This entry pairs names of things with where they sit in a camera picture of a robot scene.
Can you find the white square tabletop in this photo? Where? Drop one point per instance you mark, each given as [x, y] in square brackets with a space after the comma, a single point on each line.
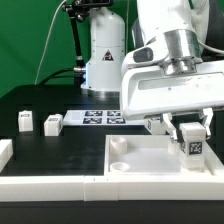
[147, 155]

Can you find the white U-shaped fence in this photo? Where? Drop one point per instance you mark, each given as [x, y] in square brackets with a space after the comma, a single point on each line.
[115, 187]

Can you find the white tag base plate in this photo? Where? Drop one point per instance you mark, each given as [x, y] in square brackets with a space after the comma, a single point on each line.
[97, 118]

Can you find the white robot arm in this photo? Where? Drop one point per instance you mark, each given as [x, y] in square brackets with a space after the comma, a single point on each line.
[173, 69]

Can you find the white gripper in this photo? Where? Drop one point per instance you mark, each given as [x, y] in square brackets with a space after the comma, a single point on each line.
[146, 91]

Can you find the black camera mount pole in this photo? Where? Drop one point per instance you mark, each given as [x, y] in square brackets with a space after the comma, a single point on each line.
[78, 11]

